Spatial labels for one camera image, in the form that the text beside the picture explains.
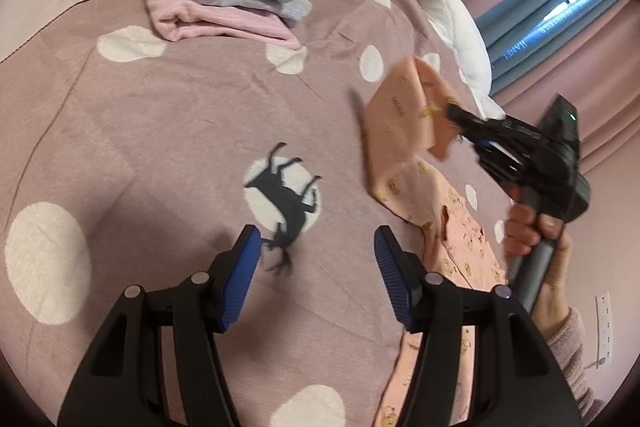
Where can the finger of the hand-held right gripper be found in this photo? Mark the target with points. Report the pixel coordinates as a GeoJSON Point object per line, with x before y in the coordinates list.
{"type": "Point", "coordinates": [497, 164]}
{"type": "Point", "coordinates": [472, 119]}

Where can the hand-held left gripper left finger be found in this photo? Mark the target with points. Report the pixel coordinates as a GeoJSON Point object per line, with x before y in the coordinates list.
{"type": "Point", "coordinates": [240, 277]}

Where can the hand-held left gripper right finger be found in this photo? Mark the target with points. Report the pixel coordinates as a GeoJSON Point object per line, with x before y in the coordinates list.
{"type": "Point", "coordinates": [392, 272]}

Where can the person's right hand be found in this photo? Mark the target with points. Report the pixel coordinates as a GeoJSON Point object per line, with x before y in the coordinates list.
{"type": "Point", "coordinates": [522, 232]}

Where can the peach printed buttoned garment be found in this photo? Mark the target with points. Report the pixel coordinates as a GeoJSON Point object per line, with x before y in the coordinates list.
{"type": "Point", "coordinates": [450, 257]}

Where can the white goose plush toy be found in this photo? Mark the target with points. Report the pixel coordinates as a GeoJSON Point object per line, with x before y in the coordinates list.
{"type": "Point", "coordinates": [462, 32]}

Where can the blue curtain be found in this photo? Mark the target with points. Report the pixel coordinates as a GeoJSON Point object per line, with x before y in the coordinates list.
{"type": "Point", "coordinates": [545, 12]}

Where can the pink dotted blanket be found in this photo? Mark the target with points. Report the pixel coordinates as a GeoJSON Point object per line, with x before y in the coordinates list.
{"type": "Point", "coordinates": [175, 132]}

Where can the white wall power strip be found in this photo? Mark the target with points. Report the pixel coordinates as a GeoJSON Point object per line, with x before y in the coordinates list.
{"type": "Point", "coordinates": [604, 327]}

